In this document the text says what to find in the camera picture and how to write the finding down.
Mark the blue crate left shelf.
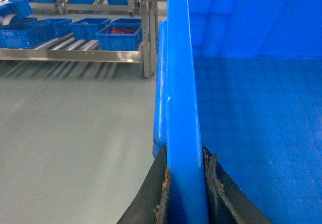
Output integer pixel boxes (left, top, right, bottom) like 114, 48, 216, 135
38, 18, 72, 38

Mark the large blue plastic crate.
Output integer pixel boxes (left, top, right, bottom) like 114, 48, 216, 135
153, 0, 321, 223

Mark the tilted blue crate upper left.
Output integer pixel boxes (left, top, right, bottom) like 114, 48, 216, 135
1, 0, 34, 20

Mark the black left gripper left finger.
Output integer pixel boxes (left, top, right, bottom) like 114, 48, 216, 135
118, 145, 171, 223

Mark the stainless steel roller shelf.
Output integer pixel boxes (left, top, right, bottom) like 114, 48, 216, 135
1, 0, 167, 78

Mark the blue crate middle shelf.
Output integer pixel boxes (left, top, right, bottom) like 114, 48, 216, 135
70, 18, 112, 40

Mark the dark blue crate front left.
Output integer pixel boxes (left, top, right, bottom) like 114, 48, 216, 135
1, 23, 55, 49

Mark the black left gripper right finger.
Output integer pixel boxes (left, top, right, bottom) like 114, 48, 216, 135
203, 147, 272, 223

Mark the blue crate shelf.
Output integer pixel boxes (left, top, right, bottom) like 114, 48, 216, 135
38, 18, 72, 38
70, 18, 112, 40

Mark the blue crate with red contents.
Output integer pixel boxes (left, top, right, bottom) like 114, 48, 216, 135
96, 23, 142, 51

